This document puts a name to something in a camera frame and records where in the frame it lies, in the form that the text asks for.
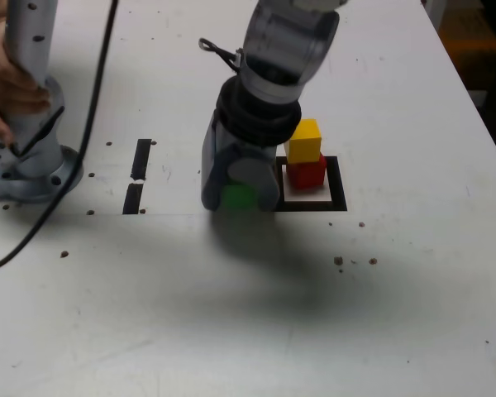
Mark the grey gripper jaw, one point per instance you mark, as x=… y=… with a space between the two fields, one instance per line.
x=260 y=178

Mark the black tape strip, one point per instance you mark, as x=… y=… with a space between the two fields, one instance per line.
x=142 y=159

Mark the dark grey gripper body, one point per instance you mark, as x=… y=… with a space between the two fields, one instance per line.
x=252 y=153

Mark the red cube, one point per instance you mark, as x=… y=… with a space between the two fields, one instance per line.
x=306 y=173

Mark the black tape square outline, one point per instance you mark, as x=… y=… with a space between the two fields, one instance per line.
x=339 y=186

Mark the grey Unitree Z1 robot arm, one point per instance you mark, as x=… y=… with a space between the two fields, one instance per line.
x=29 y=41

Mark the person's hand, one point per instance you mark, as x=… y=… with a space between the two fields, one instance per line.
x=8 y=91

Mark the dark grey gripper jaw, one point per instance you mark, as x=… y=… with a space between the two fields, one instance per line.
x=211 y=173

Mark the yellow cube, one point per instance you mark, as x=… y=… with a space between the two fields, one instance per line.
x=303 y=142

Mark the green cube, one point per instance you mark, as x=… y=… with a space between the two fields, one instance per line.
x=235 y=197

